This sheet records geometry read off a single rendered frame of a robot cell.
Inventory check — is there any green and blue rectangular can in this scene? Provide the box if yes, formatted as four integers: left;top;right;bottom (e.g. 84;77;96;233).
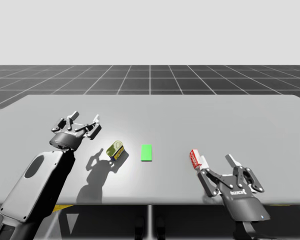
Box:
106;140;126;162

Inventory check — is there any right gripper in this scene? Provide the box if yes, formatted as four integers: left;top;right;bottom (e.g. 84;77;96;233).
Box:
196;153;271;223

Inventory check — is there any red and white carton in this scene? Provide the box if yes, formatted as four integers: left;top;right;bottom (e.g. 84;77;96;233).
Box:
189;149;202;170

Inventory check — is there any green pad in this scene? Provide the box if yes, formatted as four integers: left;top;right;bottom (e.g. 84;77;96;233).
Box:
140;144;153;162

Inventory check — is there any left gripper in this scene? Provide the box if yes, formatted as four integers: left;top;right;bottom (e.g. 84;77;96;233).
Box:
49;110;102;152

